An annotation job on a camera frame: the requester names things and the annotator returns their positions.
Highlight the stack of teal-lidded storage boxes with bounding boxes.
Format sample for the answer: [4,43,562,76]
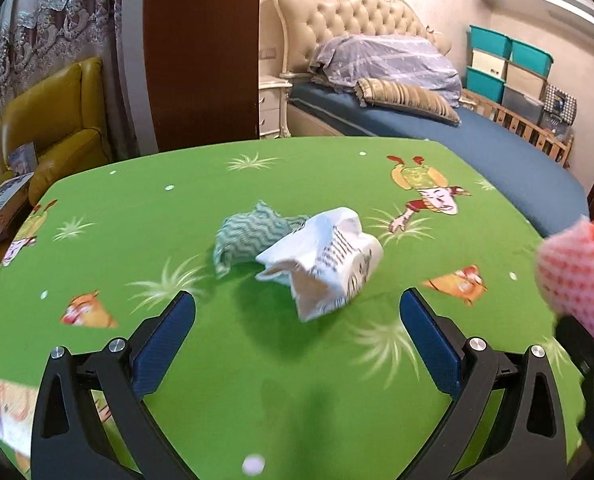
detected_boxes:
[464,24,556,126]

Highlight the red foam net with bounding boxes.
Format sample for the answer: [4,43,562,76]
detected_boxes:
[535,209,594,339]

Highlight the brown wooden wardrobe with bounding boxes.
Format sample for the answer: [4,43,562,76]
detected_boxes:
[143,0,262,155]

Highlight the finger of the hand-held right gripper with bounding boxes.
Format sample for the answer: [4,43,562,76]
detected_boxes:
[556,314,594,453]

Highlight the teal wavy cloth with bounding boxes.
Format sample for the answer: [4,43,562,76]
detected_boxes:
[213,200,312,277]

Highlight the boxes on armchair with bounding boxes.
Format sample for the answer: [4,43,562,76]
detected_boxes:
[0,172,36,239]

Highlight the small blue printed box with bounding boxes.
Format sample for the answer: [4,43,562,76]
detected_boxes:
[8,142,39,174]

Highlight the wooden crib rail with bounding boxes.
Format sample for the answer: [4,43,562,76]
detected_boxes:
[459,87,574,164]

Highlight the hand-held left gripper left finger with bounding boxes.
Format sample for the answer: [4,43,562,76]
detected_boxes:
[31,290,198,480]

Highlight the yellow leather armchair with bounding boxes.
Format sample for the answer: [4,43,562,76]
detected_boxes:
[0,56,114,301]

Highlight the blue bed mattress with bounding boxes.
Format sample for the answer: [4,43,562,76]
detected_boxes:
[287,82,590,237]

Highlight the white printed paper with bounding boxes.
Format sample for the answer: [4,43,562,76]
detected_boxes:
[255,206,384,323]

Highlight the gold striped bolster pillow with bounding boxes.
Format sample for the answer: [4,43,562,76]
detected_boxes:
[354,78,462,127]

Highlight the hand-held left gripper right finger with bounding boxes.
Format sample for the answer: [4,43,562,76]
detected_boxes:
[399,287,571,480]

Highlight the beige tufted headboard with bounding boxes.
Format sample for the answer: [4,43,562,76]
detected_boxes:
[275,0,452,86]

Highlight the black patterned bag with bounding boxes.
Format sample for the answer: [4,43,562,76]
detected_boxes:
[542,83,578,127]

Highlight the green printed tablecloth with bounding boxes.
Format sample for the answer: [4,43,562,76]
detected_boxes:
[0,136,594,480]

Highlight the beige lace curtain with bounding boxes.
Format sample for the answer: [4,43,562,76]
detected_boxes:
[0,0,128,111]

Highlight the white nightstand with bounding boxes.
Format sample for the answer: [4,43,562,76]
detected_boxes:
[258,73,294,141]

